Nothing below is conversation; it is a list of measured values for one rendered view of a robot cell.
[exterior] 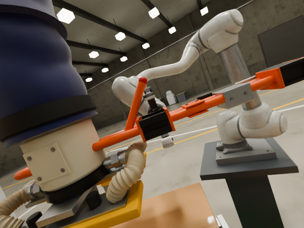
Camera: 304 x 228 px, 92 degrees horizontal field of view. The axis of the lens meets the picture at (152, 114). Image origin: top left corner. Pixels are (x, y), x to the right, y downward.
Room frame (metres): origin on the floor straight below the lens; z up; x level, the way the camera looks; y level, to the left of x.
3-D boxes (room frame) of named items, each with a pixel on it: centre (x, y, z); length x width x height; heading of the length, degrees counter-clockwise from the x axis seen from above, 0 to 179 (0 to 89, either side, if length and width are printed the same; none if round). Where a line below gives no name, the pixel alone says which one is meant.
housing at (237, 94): (0.38, -0.21, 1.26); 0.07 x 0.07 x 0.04; 88
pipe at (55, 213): (0.40, 0.25, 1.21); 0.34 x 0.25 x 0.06; 88
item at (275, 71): (0.37, -0.35, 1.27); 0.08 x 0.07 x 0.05; 88
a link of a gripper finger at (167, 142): (0.42, -0.01, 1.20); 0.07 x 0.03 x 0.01; 178
